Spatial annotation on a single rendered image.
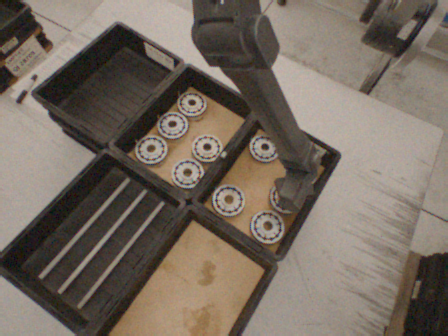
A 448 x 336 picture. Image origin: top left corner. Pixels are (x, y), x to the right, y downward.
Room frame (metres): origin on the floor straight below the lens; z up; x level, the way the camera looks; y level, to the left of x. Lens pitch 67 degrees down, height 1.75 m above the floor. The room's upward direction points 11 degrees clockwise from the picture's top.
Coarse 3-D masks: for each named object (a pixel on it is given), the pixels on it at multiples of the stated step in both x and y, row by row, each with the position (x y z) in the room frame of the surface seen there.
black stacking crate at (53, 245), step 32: (96, 192) 0.24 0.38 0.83; (128, 192) 0.26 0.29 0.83; (160, 192) 0.26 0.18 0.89; (64, 224) 0.13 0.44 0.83; (96, 224) 0.15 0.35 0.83; (128, 224) 0.16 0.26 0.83; (160, 224) 0.18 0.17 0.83; (32, 256) 0.03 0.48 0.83; (64, 256) 0.04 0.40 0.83; (96, 256) 0.06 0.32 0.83; (128, 256) 0.08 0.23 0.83; (32, 288) -0.04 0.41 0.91
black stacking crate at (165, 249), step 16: (208, 224) 0.20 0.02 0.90; (176, 240) 0.15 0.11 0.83; (224, 240) 0.17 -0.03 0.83; (160, 256) 0.09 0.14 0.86; (256, 256) 0.13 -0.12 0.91; (144, 272) 0.04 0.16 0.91; (256, 288) 0.06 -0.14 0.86; (128, 304) -0.04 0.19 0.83; (112, 320) -0.08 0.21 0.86; (240, 320) -0.03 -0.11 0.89
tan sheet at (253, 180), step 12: (264, 132) 0.57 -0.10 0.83; (240, 156) 0.46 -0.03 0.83; (240, 168) 0.42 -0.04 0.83; (252, 168) 0.43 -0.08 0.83; (264, 168) 0.44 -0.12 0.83; (276, 168) 0.44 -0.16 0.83; (228, 180) 0.37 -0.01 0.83; (240, 180) 0.38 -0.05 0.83; (252, 180) 0.38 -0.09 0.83; (264, 180) 0.39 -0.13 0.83; (252, 192) 0.34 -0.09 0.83; (264, 192) 0.35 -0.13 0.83; (252, 204) 0.30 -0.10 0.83; (264, 204) 0.31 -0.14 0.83; (240, 216) 0.26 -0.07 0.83; (288, 216) 0.29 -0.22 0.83; (240, 228) 0.22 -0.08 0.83; (264, 228) 0.23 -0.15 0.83; (288, 228) 0.25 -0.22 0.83
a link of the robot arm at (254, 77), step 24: (192, 24) 0.35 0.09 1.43; (264, 24) 0.33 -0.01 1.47; (264, 48) 0.31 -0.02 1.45; (240, 72) 0.31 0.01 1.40; (264, 72) 0.33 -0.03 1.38; (264, 96) 0.31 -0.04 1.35; (264, 120) 0.32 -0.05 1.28; (288, 120) 0.34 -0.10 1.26; (288, 144) 0.32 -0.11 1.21; (312, 144) 0.36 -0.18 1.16
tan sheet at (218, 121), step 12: (204, 96) 0.67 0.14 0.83; (216, 108) 0.63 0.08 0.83; (204, 120) 0.57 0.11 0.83; (216, 120) 0.58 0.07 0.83; (228, 120) 0.59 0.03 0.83; (240, 120) 0.60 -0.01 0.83; (156, 132) 0.49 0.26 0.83; (192, 132) 0.52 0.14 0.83; (204, 132) 0.52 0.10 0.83; (216, 132) 0.53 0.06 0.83; (228, 132) 0.54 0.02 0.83; (168, 144) 0.45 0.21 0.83; (180, 144) 0.46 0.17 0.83; (132, 156) 0.38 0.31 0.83; (180, 156) 0.42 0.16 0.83; (156, 168) 0.36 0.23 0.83; (168, 168) 0.37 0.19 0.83; (204, 168) 0.39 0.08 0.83; (168, 180) 0.33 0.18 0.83
